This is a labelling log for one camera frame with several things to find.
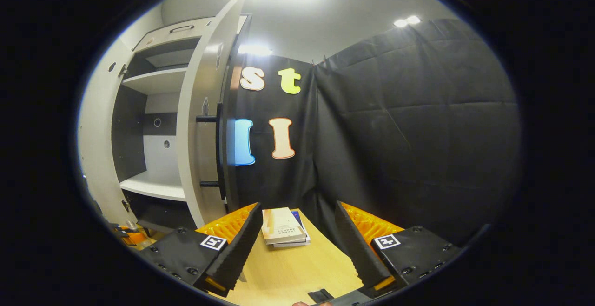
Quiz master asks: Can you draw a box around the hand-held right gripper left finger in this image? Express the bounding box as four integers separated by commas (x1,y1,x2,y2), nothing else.
135,201,264,297

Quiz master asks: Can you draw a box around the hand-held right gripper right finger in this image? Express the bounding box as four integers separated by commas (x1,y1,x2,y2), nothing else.
334,200,467,298

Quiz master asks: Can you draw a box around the grey cabinet door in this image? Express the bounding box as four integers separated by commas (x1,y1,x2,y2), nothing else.
78,39,136,226
177,0,248,228

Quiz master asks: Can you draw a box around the grey cabinet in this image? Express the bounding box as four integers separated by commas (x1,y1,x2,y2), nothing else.
112,15,254,232

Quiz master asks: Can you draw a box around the beige book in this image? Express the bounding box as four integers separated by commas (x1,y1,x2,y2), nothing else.
261,207,307,245

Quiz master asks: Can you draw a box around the small ceiling light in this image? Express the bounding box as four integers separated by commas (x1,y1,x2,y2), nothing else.
394,15,422,29
238,44,273,57

